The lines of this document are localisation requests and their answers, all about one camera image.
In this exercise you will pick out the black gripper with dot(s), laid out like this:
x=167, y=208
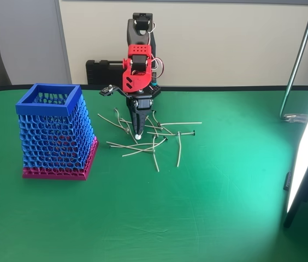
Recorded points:
x=141, y=106

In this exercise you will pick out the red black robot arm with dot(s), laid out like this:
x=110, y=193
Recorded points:
x=139, y=73

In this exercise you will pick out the blue pink lattice basket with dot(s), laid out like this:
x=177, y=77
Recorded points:
x=55, y=136

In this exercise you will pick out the small teal black cylinder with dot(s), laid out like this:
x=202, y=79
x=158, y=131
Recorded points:
x=154, y=79

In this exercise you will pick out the black plastic tool case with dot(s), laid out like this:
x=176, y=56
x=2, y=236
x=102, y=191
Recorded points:
x=105, y=72

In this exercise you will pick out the green cloth with black rim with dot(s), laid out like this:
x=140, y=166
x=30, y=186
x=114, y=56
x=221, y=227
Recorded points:
x=154, y=213

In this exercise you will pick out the black framed LED light panel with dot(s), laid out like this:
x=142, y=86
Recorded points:
x=307, y=152

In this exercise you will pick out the chrome metal stand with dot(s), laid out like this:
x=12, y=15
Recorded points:
x=301, y=54

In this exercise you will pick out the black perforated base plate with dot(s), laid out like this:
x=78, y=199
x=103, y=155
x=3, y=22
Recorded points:
x=156, y=90

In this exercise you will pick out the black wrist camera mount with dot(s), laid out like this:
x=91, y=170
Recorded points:
x=110, y=90

